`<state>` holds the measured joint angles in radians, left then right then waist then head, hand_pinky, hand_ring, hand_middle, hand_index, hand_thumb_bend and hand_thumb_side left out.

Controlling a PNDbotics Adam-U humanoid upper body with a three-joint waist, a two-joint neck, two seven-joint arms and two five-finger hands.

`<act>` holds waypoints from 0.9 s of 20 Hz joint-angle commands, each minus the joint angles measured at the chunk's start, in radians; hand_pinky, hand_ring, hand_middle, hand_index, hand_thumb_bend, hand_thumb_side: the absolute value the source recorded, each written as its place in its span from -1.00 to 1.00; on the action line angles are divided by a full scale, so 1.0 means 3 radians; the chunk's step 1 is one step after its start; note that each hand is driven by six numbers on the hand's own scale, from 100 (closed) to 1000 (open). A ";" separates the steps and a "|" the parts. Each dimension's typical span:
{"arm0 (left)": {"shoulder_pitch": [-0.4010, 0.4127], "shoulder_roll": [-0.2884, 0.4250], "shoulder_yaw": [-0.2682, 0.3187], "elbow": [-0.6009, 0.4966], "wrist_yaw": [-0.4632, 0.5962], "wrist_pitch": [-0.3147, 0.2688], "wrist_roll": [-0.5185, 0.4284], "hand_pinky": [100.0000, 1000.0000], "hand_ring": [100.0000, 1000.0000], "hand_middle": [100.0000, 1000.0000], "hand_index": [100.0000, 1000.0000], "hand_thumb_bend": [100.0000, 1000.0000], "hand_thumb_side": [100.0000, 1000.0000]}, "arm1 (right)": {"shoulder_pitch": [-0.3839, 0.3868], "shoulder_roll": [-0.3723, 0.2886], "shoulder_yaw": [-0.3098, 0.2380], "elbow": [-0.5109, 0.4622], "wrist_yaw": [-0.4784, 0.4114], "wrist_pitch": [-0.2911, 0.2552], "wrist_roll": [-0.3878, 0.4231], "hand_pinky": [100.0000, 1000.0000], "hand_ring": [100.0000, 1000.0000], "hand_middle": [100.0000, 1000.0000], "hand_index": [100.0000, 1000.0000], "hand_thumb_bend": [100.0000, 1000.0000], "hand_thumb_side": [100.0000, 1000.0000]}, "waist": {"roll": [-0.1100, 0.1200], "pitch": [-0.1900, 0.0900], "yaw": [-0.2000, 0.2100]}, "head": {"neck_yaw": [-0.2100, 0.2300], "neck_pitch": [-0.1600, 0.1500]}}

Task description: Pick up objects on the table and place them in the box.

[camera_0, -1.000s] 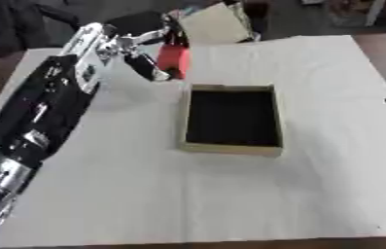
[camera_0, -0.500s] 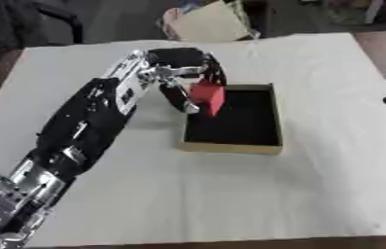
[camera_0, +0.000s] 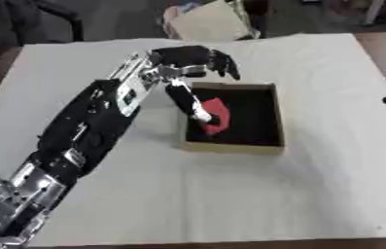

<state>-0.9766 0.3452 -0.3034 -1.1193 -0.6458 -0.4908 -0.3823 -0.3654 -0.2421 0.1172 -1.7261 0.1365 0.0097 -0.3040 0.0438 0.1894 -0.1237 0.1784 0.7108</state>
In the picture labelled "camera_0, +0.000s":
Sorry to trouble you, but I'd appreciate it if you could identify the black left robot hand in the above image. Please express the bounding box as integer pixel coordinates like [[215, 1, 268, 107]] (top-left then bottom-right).
[[146, 45, 242, 126]]

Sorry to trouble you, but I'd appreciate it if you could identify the tan cardboard box black inside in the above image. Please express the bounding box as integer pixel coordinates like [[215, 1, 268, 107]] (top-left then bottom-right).
[[175, 81, 287, 156]]

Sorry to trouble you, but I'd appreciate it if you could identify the beige bag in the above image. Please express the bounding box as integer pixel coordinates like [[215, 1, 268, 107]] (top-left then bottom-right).
[[161, 0, 263, 42]]

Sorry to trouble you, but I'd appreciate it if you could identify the red block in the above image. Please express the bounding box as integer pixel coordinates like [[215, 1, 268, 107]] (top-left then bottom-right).
[[199, 97, 232, 136]]

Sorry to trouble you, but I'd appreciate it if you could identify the black chair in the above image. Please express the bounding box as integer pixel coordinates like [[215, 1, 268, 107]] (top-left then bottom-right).
[[0, 0, 86, 61]]

